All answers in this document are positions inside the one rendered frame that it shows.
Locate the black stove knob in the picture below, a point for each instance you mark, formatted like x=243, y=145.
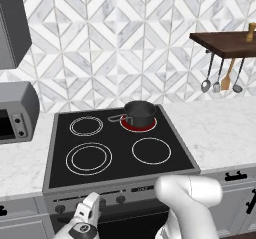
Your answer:
x=102, y=203
x=120, y=199
x=60, y=209

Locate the hanging metal spoon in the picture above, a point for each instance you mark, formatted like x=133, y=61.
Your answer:
x=206, y=85

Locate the dark grey saucepan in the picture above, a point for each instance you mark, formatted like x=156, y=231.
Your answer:
x=140, y=113

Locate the grey wall cupboard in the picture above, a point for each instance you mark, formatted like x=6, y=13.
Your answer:
x=11, y=23

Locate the black oven door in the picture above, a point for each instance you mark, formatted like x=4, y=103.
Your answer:
x=133, y=225

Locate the dark wooden wall shelf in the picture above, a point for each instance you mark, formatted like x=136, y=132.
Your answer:
x=226, y=43

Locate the hanging metal spatula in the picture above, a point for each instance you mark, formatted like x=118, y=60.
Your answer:
x=217, y=86

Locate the grey cupboard door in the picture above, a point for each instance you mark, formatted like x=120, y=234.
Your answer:
x=233, y=213
x=23, y=228

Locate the hanging metal ladle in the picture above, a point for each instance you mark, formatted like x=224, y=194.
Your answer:
x=237, y=88

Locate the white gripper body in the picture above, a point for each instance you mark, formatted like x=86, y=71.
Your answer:
x=90, y=203

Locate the black glass stove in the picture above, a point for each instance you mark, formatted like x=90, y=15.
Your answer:
x=120, y=163

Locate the grey toaster oven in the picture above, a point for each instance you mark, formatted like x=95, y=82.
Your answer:
x=23, y=103

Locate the wooden pepper mill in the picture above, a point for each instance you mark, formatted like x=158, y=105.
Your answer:
x=251, y=32

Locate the grey drawer front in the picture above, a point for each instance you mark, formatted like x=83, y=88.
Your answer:
x=216, y=183
x=20, y=206

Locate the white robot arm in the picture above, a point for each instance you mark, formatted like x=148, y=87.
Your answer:
x=190, y=196

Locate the hanging wooden spatula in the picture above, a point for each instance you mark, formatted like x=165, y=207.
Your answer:
x=226, y=81

